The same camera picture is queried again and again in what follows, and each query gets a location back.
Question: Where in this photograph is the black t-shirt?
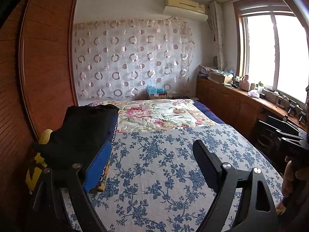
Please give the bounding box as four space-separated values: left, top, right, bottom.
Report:
33 104 119 171

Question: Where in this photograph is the person's right hand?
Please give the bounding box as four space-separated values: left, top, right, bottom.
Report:
275 155 309 215

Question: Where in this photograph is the yellow patterned folded garment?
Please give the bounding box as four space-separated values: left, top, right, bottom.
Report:
90 161 110 193

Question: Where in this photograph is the wooden sideboard cabinet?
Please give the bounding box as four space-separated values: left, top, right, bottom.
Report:
196 76 309 138

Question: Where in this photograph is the navy blue blanket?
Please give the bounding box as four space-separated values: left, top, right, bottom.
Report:
194 100 224 124

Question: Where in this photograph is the blue floral white sheet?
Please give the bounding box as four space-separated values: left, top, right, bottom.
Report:
89 124 282 231

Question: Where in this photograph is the pink ceramic jar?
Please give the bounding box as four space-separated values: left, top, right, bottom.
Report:
239 75 250 92

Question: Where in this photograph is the cardboard box on cabinet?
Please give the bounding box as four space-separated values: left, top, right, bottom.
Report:
208 72 233 84

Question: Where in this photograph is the pink floral quilt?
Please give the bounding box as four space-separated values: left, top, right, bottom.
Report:
89 99 216 133

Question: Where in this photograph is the blue tissue box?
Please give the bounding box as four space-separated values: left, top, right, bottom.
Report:
146 85 167 100

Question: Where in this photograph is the wooden wardrobe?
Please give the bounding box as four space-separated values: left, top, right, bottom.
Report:
1 0 77 216

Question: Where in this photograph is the circle patterned sheer curtain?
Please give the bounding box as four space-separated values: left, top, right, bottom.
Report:
73 19 195 103

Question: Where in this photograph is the window with wooden frame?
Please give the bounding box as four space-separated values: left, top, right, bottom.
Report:
233 0 308 104

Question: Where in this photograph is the wall air conditioner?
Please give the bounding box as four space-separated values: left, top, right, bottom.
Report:
163 0 208 22

